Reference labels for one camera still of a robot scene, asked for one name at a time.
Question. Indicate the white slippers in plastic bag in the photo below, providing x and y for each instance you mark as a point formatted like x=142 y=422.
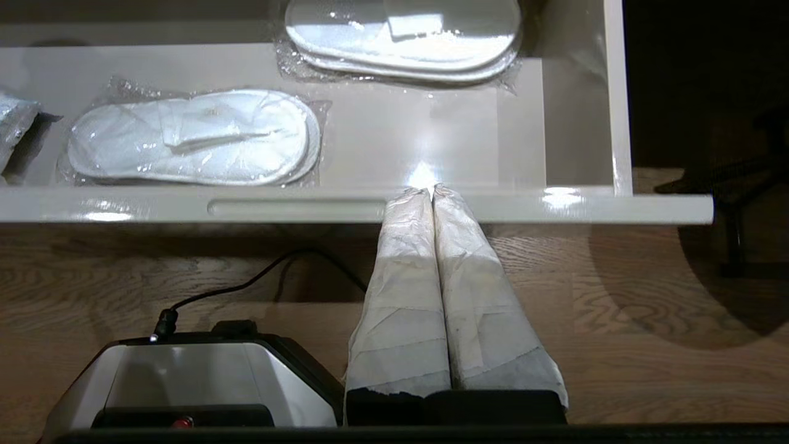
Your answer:
x=185 y=139
x=400 y=37

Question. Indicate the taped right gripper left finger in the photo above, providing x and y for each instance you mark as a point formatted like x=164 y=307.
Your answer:
x=404 y=320

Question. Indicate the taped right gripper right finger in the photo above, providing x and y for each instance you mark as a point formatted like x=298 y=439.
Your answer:
x=487 y=327

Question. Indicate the white glossy drawer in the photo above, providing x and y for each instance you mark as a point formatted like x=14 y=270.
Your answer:
x=370 y=206

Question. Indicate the black silver robot base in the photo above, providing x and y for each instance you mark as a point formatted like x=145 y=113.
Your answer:
x=185 y=376

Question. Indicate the blue patterned tissue pack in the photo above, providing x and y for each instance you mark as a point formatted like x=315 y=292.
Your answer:
x=15 y=123

